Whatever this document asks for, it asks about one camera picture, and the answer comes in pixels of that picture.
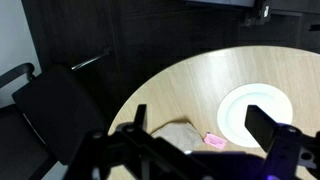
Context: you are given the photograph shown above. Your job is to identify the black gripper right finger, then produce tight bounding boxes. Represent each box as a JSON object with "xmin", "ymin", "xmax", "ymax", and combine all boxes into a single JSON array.
[{"xmin": 245, "ymin": 105, "xmax": 279, "ymax": 152}]

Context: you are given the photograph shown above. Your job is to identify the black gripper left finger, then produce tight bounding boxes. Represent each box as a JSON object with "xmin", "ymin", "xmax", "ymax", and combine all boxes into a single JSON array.
[{"xmin": 134, "ymin": 104, "xmax": 147, "ymax": 130}]

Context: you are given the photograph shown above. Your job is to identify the white round plate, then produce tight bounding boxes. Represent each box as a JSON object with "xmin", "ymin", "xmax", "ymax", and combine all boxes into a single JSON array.
[{"xmin": 217, "ymin": 83, "xmax": 293, "ymax": 148}]

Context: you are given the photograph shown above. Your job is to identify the pink packet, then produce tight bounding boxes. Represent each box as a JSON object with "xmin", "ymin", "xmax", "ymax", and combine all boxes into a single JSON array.
[{"xmin": 203, "ymin": 132, "xmax": 227, "ymax": 150}]

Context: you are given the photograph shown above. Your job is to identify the black office chair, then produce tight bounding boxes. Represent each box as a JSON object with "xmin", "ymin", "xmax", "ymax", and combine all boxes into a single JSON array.
[{"xmin": 0, "ymin": 63, "xmax": 106, "ymax": 180}]

